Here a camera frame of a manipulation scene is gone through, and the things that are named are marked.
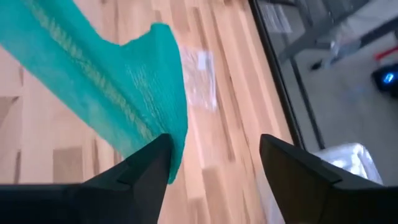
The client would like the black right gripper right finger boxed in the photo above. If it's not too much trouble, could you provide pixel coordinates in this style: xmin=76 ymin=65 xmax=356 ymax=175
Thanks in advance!
xmin=259 ymin=134 xmax=398 ymax=224

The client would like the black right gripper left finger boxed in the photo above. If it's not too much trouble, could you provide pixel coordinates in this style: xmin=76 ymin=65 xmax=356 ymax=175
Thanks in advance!
xmin=0 ymin=133 xmax=174 ymax=224

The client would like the green elastic bandage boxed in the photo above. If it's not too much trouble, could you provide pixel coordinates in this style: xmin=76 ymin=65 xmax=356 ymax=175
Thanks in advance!
xmin=0 ymin=0 xmax=189 ymax=185

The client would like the clear plastic bag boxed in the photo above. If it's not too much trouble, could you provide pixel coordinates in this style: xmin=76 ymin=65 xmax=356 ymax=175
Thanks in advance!
xmin=177 ymin=44 xmax=219 ymax=113

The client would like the black device with blue light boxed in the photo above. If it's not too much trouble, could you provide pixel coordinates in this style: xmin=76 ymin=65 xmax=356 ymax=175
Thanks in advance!
xmin=370 ymin=63 xmax=398 ymax=99

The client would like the grey metal cart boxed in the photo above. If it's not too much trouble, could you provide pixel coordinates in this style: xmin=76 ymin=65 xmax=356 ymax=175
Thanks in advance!
xmin=275 ymin=0 xmax=398 ymax=65

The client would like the black aluminium rail frame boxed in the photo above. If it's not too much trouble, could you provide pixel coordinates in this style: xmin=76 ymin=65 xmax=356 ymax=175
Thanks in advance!
xmin=248 ymin=0 xmax=327 ymax=150

